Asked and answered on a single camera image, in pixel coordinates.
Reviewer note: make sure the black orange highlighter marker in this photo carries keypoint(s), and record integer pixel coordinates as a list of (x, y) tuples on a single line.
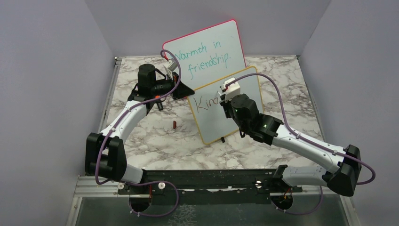
[(159, 105)]

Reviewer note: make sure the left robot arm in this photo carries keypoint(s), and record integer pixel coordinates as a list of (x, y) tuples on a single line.
[(105, 154)]

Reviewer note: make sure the pink framed whiteboard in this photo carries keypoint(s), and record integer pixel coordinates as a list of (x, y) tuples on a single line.
[(208, 54)]

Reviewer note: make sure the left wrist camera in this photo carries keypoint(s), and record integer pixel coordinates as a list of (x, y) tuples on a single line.
[(169, 67)]

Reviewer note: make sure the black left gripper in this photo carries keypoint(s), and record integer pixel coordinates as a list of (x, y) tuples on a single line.
[(182, 91)]

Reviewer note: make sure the aluminium table edge rail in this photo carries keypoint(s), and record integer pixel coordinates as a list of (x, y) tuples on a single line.
[(106, 107)]

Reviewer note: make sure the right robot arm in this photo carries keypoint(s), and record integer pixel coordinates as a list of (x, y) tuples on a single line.
[(338, 168)]

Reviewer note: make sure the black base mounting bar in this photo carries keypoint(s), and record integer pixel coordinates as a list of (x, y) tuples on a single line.
[(205, 187)]

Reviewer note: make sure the yellow framed whiteboard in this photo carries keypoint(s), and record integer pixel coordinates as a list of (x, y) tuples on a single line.
[(209, 114)]

